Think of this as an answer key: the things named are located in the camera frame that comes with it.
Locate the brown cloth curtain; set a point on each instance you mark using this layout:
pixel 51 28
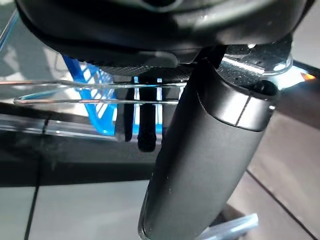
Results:
pixel 287 187

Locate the blue plastic shopping basket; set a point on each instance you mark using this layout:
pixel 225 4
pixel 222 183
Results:
pixel 102 122

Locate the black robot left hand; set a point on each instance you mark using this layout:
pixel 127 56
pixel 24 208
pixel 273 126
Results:
pixel 200 162

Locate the pale shelf back panel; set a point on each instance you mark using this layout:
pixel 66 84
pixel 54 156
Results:
pixel 15 215
pixel 87 215

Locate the small orange marker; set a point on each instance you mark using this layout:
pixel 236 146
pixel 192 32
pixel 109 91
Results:
pixel 308 76

